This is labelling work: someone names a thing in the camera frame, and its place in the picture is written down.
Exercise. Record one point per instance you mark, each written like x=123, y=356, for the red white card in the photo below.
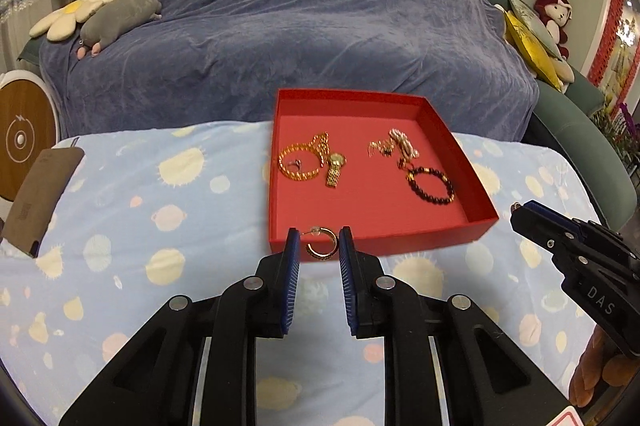
x=567, y=420

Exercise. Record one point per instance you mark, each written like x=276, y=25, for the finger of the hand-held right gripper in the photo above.
x=537, y=228
x=552, y=218

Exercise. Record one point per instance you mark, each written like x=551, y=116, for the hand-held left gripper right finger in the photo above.
x=347, y=281

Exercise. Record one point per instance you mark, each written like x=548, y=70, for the red monkey plush toy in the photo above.
x=552, y=14

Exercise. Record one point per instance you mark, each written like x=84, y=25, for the green sofa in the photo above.
x=575, y=131

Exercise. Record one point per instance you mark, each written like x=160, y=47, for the potted flower plant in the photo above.
x=620, y=136

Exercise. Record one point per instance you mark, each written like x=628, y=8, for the gold wristwatch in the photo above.
x=336, y=162

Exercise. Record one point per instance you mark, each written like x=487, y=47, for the blue sofa blanket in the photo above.
x=300, y=21

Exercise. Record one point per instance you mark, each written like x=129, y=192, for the brown leather pouch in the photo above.
x=42, y=196

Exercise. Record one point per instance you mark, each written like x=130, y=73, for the person's right hand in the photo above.
x=600, y=371

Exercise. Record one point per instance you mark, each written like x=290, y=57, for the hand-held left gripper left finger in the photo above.
x=291, y=281

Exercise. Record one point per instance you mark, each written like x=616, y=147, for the gold hoop earring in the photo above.
x=316, y=254

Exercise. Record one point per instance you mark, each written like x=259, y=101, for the grey plush toy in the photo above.
x=115, y=19

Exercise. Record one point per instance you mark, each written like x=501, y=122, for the flower-shaped plush cushion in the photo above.
x=65, y=14

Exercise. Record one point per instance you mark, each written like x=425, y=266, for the red shallow box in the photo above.
x=370, y=206

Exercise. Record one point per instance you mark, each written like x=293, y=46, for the cream plush toy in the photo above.
x=564, y=71

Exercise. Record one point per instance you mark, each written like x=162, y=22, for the silver grey cushion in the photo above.
x=530, y=19

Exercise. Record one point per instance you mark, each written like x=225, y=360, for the red wall trim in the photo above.
x=612, y=16

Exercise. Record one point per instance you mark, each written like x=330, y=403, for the yellow cushion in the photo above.
x=532, y=51

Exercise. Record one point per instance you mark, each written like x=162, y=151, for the white wooden-top side table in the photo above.
x=22, y=141

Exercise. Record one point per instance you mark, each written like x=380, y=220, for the blue patterned tablecloth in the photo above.
x=150, y=231

